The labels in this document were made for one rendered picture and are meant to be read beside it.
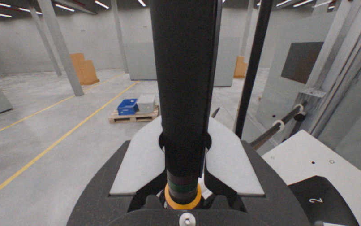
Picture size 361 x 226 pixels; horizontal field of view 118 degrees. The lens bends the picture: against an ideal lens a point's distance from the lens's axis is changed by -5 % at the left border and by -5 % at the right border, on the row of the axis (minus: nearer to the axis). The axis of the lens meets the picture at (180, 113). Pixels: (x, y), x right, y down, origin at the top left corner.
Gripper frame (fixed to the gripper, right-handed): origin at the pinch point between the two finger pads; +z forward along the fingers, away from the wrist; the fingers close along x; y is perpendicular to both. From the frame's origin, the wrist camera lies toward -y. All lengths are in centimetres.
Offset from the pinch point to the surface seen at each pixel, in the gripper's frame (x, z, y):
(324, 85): 58, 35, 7
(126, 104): -165, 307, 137
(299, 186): 23.1, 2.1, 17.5
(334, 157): 42.6, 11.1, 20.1
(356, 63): 70, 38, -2
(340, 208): 22.5, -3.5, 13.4
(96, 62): -831, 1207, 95
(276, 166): 33.5, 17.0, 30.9
